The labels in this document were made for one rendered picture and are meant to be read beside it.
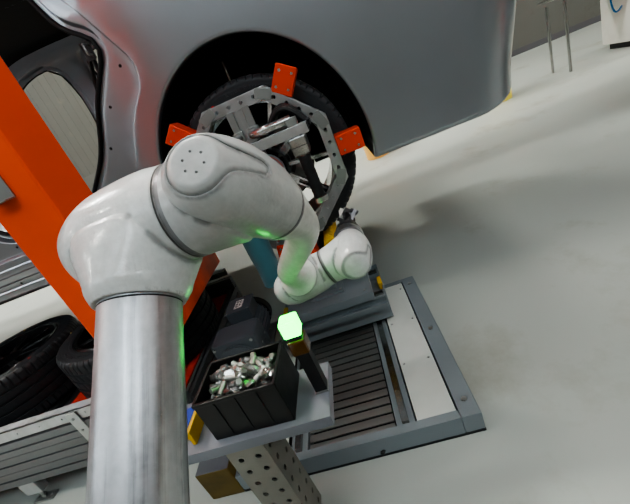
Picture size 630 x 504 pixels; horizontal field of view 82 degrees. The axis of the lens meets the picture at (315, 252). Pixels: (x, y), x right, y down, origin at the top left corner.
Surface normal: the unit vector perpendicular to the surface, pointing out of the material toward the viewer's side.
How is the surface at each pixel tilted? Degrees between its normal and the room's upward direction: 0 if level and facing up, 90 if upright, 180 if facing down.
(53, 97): 90
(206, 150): 54
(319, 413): 0
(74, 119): 90
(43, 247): 90
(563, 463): 0
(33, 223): 90
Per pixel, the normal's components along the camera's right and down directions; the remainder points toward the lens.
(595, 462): -0.37, -0.84
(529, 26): -0.04, 0.43
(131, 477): 0.22, -0.40
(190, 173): -0.19, -0.20
